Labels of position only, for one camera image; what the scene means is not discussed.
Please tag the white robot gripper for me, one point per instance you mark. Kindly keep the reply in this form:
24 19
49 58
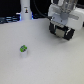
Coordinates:
65 13

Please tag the green top kcup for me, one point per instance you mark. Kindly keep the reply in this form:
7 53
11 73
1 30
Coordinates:
23 50

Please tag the dark keyboard with blue light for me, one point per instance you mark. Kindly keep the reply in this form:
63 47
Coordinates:
10 19

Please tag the black kcup holder drawer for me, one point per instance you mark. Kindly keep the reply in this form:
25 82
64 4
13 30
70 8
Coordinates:
62 32

